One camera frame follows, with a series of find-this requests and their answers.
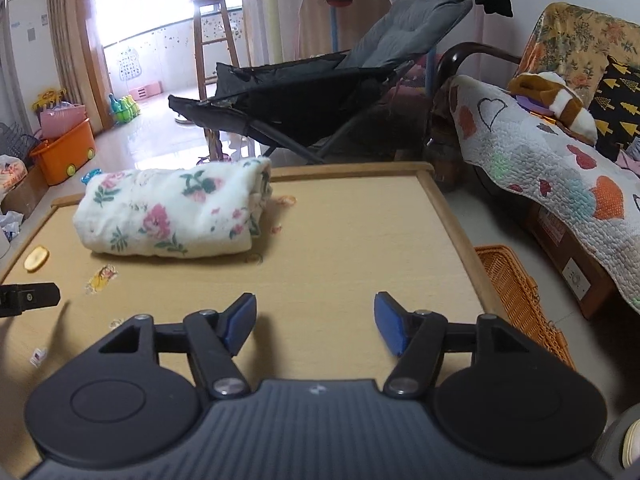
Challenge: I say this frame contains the green toy bowling pins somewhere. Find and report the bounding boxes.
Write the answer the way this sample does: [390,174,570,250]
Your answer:
[107,92,141,125]

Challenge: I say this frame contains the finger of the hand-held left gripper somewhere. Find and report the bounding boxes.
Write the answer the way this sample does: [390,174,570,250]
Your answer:
[0,282,62,318]

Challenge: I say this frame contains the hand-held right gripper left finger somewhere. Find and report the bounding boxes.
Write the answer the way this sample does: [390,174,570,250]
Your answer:
[97,292,258,401]

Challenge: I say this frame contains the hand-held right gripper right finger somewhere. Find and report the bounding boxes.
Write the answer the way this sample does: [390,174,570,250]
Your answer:
[374,291,538,401]

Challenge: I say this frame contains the heart patterned quilt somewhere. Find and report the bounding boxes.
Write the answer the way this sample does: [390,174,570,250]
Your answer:
[447,75,640,313]

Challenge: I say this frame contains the pile of purple clothes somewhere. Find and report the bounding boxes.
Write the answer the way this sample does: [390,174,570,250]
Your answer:
[615,150,640,176]

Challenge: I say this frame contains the cardboard box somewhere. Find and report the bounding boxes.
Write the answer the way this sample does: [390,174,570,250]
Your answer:
[525,200,618,320]

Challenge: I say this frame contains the wicker basket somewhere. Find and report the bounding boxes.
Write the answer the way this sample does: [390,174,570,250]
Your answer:
[472,244,577,371]

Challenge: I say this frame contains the floral covered sofa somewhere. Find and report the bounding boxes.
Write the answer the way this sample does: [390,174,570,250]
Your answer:
[434,2,640,161]

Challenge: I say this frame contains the pink low box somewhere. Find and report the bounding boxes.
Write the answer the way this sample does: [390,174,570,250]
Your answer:
[131,81,163,101]

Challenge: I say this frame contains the yellow cartoon sticker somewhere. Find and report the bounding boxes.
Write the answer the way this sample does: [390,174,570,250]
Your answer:
[85,265,120,295]

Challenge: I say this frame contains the floral white baby garment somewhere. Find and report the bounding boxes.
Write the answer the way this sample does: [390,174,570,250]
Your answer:
[72,156,273,259]

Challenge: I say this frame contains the white wall chart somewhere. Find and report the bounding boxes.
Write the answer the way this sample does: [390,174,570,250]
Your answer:
[116,47,141,81]

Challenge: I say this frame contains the white standing air conditioner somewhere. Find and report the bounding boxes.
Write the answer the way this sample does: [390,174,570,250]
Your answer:
[0,0,56,136]

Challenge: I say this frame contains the black cushion gold trees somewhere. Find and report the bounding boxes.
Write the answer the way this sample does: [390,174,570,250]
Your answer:
[587,55,640,161]

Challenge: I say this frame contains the orange storage bin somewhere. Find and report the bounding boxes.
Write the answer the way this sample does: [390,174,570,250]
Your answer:
[29,119,97,187]

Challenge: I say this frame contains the wooden bar stool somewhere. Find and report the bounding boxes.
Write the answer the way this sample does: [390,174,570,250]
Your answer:
[190,0,251,103]

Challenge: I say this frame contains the black wire basket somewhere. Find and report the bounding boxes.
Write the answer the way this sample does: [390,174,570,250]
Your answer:
[0,121,41,161]

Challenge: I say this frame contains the yellow fruit slice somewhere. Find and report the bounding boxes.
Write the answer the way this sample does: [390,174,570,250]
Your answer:
[22,246,51,273]

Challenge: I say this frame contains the beige curtain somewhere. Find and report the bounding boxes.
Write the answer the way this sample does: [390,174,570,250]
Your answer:
[45,0,113,133]

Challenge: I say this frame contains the grey folding recliner chair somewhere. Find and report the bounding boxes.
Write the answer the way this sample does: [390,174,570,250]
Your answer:
[167,0,473,165]

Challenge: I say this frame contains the brown white plush toy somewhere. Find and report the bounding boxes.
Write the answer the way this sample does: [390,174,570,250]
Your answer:
[509,71,599,143]

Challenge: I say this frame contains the pink basket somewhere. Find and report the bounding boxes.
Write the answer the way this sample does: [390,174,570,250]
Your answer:
[39,102,87,140]

